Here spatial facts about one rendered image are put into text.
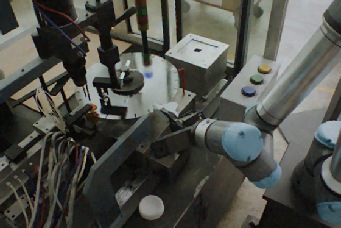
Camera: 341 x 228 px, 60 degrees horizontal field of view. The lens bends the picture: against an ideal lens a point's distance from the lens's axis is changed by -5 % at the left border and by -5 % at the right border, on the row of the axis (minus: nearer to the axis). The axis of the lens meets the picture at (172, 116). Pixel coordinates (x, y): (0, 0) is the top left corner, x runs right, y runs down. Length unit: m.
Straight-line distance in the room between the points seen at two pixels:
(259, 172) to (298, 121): 1.58
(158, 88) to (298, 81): 0.43
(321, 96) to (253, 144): 1.95
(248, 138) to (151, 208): 0.39
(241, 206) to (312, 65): 1.24
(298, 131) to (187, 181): 1.35
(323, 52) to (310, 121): 1.66
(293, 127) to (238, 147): 1.61
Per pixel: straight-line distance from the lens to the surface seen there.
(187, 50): 1.20
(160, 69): 1.02
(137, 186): 0.94
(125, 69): 0.94
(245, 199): 1.82
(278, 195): 0.97
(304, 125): 2.25
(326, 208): 0.76
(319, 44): 0.65
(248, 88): 1.02
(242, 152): 0.62
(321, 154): 0.83
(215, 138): 0.65
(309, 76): 0.67
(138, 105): 0.89
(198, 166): 0.99
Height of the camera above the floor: 1.55
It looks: 45 degrees down
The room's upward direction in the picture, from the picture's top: 4 degrees counter-clockwise
